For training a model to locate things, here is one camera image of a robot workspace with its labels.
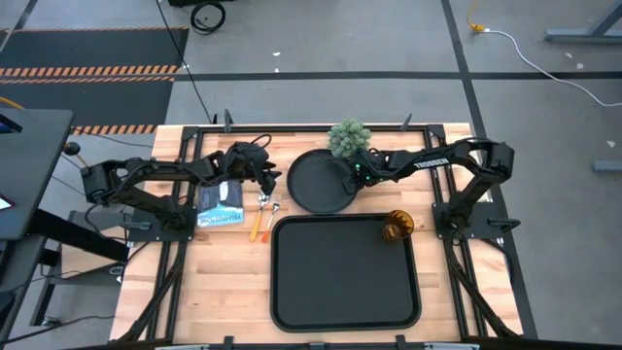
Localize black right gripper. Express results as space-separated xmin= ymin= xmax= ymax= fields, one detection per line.
xmin=341 ymin=149 xmax=391 ymax=196

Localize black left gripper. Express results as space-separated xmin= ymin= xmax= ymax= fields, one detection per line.
xmin=224 ymin=141 xmax=284 ymax=197

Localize spoon with yellow handle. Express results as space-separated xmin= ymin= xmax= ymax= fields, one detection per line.
xmin=249 ymin=192 xmax=272 ymax=243

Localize black round plate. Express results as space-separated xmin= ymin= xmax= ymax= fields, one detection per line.
xmin=286 ymin=148 xmax=360 ymax=215

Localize fork with orange handle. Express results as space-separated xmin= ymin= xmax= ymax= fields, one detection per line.
xmin=260 ymin=201 xmax=282 ymax=244

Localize amber ribbed cup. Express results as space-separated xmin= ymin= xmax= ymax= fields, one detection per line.
xmin=381 ymin=209 xmax=416 ymax=243

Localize black rectangular tray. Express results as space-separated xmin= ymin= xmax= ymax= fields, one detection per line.
xmin=269 ymin=212 xmax=423 ymax=333

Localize small green artificial plant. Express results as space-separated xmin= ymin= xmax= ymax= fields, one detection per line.
xmin=327 ymin=118 xmax=373 ymax=160

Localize blue white packet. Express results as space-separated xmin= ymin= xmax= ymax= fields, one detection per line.
xmin=196 ymin=179 xmax=246 ymax=228

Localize black mat with hazard stripes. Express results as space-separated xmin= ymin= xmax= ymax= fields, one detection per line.
xmin=0 ymin=26 xmax=190 ymax=136

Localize black side desk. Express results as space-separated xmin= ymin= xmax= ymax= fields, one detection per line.
xmin=0 ymin=107 xmax=130 ymax=341

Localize small grey desk foot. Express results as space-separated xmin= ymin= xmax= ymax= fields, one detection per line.
xmin=592 ymin=159 xmax=622 ymax=174

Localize grey desk leg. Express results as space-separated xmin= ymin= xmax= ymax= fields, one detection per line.
xmin=543 ymin=0 xmax=622 ymax=46

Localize black metal table frame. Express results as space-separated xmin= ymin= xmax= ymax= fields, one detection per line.
xmin=116 ymin=109 xmax=538 ymax=350

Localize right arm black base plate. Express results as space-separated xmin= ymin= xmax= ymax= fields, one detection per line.
xmin=432 ymin=201 xmax=521 ymax=240

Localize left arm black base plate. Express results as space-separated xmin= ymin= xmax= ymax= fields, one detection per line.
xmin=121 ymin=206 xmax=198 ymax=243

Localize long black floor cable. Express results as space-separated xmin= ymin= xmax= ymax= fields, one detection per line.
xmin=155 ymin=0 xmax=216 ymax=125

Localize coiled black cable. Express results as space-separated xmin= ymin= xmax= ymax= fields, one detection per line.
xmin=190 ymin=1 xmax=227 ymax=36

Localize yellow plug with cable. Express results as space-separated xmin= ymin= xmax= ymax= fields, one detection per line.
xmin=466 ymin=0 xmax=487 ymax=34

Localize white floor cable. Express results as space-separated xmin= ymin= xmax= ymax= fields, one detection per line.
xmin=485 ymin=28 xmax=622 ymax=108

